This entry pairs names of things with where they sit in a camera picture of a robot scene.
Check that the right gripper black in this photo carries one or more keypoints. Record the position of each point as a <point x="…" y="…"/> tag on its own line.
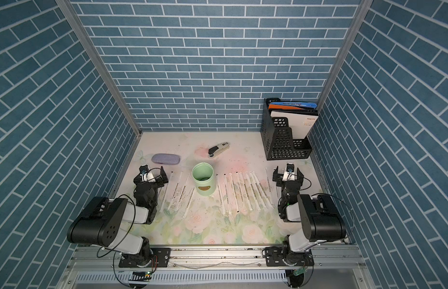
<point x="278" y="177"/>

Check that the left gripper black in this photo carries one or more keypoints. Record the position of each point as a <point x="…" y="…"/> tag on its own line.
<point x="160" y="183"/>

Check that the thirteenth straw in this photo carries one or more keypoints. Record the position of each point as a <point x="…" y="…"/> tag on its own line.
<point x="164" y="197"/>

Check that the sixteenth straw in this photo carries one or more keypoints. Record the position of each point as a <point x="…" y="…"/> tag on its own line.
<point x="182" y="193"/>

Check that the seventeenth straw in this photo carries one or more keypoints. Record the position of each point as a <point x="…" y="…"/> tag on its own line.
<point x="192" y="192"/>

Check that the green cylindrical cup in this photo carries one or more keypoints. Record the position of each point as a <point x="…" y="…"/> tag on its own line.
<point x="204" y="179"/>

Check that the eleventh straw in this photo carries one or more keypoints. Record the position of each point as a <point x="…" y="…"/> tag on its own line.
<point x="175" y="191"/>

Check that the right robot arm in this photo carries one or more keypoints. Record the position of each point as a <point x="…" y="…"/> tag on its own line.
<point x="318" y="215"/>

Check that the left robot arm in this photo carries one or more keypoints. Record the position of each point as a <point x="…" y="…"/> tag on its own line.
<point x="107" y="222"/>

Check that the purple fabric glasses case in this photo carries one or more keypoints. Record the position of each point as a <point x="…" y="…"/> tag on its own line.
<point x="167" y="159"/>

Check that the black mesh file holder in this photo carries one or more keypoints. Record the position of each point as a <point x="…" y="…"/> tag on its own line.
<point x="277" y="137"/>

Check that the blue folder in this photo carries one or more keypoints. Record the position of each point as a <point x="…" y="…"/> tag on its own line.
<point x="309" y="105"/>

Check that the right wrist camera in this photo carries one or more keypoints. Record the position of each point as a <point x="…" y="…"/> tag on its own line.
<point x="289" y="174"/>

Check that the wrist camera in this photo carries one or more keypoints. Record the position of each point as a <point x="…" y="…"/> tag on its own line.
<point x="145" y="174"/>
<point x="289" y="174"/>

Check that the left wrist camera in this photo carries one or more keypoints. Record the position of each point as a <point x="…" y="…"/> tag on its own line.
<point x="145" y="174"/>

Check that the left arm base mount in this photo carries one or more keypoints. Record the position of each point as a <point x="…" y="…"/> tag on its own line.
<point x="151" y="257"/>

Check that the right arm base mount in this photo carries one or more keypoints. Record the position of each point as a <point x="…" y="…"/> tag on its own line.
<point x="277" y="257"/>

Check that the white vented cable duct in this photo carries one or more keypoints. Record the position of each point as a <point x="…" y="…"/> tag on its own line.
<point x="180" y="277"/>

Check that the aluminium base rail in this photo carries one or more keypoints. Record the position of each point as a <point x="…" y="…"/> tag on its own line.
<point x="200" y="257"/>

